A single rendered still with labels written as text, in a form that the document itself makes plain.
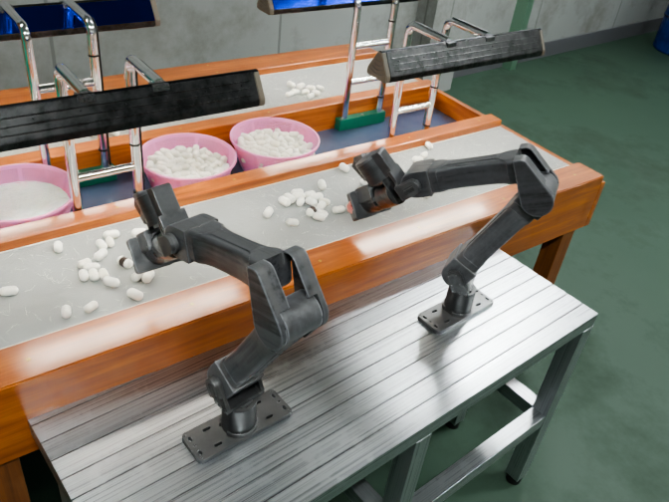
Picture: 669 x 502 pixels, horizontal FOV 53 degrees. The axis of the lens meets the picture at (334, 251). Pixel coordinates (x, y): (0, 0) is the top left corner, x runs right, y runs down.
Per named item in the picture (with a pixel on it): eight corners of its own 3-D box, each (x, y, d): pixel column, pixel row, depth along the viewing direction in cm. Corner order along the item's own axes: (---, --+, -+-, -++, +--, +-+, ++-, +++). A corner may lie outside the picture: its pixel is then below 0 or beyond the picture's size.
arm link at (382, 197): (363, 189, 147) (380, 182, 141) (378, 175, 150) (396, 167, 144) (381, 214, 149) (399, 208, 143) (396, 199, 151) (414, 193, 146)
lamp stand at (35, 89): (116, 179, 185) (102, 18, 159) (43, 195, 175) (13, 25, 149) (93, 150, 197) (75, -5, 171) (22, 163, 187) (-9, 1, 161)
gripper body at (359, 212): (344, 193, 152) (361, 186, 146) (378, 184, 157) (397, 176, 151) (352, 221, 152) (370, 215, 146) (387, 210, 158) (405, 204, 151)
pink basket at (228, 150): (255, 183, 192) (256, 154, 186) (190, 221, 173) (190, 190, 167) (186, 152, 202) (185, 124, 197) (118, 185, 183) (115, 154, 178)
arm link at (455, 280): (447, 270, 145) (472, 279, 144) (457, 250, 152) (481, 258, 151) (441, 293, 149) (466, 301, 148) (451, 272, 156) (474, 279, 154)
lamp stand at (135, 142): (179, 256, 160) (173, 79, 134) (97, 280, 150) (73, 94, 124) (147, 217, 172) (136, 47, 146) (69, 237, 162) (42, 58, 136)
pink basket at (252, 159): (334, 175, 201) (337, 146, 195) (257, 195, 187) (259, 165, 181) (287, 137, 217) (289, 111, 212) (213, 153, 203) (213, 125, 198)
